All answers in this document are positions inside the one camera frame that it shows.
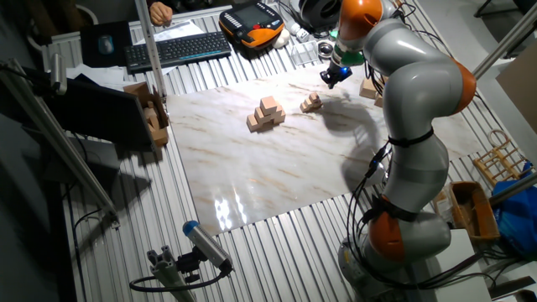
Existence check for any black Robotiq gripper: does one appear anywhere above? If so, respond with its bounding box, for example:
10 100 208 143
319 60 353 90

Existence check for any bare person hand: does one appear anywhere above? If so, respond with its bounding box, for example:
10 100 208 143
149 1 174 27

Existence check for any round metal bowl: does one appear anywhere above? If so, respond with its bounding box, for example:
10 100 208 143
317 40 336 59

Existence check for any clear plastic box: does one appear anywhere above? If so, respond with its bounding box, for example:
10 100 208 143
291 40 320 67

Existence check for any white plug adapter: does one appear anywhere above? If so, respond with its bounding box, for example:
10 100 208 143
284 19 311 43

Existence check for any white egg shaped object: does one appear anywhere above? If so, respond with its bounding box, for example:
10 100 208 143
272 28 291 49

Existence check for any black round spool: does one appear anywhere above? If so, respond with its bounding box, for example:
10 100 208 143
298 0 343 31

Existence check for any orange black teach pendant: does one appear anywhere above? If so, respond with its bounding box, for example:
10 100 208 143
218 1 285 50

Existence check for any marble pattern mat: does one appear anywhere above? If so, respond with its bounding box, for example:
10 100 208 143
166 62 486 237

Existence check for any black computer keyboard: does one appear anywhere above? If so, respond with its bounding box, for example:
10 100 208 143
124 31 232 76

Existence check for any white paper sheet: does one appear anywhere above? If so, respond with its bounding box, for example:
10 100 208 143
66 62 127 91
133 20 206 45

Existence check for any wooden rack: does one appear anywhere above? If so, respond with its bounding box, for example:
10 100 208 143
472 128 534 188

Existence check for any brown cardboard box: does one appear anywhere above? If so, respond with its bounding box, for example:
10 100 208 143
123 81 170 148

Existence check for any brown cardboard sheet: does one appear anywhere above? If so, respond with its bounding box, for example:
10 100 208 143
495 49 537 135

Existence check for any orange cardboard box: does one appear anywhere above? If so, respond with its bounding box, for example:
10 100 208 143
431 180 501 242

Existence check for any dark computer mouse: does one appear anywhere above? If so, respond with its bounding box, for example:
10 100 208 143
97 34 115 55

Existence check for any black monitor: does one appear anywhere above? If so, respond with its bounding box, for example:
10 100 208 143
44 77 155 150

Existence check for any blue bag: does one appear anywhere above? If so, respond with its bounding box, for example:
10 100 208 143
491 161 537 257

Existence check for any black mouse pad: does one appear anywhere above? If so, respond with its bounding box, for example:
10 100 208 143
79 20 134 69

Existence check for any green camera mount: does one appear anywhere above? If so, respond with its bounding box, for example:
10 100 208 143
333 44 366 67

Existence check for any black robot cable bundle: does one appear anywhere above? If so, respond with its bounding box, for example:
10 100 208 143
343 58 498 293

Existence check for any long aluminium frame bar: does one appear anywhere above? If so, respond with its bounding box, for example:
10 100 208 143
0 58 121 230
472 2 537 81

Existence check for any aluminium frame profile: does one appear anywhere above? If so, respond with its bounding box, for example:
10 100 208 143
133 0 168 101

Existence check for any silver depth camera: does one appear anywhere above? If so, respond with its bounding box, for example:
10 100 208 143
182 220 234 273

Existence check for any black camera bracket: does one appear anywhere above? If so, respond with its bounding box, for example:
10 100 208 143
175 247 202 284

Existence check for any short aluminium profile mount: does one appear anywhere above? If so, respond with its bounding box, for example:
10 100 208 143
146 245 198 302

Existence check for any black camera cable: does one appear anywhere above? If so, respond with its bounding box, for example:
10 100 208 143
128 268 232 294

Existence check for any grey upright depth camera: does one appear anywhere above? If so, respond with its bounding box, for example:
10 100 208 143
50 52 68 96

